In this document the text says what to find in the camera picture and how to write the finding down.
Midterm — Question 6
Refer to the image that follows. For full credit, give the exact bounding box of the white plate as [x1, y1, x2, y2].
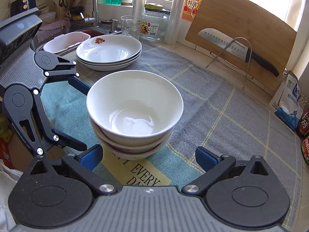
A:
[77, 51, 142, 66]
[77, 53, 141, 71]
[76, 35, 142, 62]

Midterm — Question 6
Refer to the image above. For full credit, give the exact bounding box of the white floral bowl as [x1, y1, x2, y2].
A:
[96, 135, 170, 161]
[90, 119, 174, 156]

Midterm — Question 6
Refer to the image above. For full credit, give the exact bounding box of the white bowl front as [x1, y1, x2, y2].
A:
[86, 70, 184, 140]

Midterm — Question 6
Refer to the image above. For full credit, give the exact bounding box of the chrome kitchen faucet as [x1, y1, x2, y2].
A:
[72, 0, 99, 27]

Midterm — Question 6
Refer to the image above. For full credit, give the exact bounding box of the white red colander basin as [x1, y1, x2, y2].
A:
[43, 32, 91, 54]

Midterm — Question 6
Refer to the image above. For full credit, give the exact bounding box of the purple dish cloth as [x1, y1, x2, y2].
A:
[37, 18, 71, 43]

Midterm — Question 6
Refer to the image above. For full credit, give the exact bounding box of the stainless steel sink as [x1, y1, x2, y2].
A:
[30, 20, 123, 54]

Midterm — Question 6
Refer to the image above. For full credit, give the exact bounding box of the clear drinking glass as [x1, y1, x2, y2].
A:
[121, 15, 143, 39]

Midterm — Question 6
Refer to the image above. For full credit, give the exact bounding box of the green lidded sauce jar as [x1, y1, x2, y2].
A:
[301, 137, 309, 165]

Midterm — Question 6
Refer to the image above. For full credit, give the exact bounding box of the short plastic wrap roll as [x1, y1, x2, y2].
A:
[131, 0, 147, 19]

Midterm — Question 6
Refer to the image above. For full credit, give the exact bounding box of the white blue salt bag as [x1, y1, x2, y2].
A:
[269, 71, 303, 131]

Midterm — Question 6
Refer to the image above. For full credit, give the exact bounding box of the dark vinegar bottle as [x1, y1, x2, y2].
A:
[296, 110, 309, 138]

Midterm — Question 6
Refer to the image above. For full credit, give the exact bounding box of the glass jar green lid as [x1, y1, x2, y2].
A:
[140, 3, 169, 41]

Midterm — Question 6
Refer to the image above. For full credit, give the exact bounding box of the tall plastic wrap roll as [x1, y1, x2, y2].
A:
[165, 0, 185, 45]

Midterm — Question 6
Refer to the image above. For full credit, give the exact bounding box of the bamboo cutting board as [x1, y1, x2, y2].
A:
[185, 0, 296, 91]

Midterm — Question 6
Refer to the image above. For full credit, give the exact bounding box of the orange cooking oil bottle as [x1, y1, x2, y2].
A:
[181, 0, 205, 23]

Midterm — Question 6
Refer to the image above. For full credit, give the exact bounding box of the metal wire board stand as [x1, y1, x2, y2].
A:
[205, 37, 254, 91]

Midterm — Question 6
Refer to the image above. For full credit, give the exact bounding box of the black handled kitchen knife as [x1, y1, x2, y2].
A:
[198, 28, 280, 77]

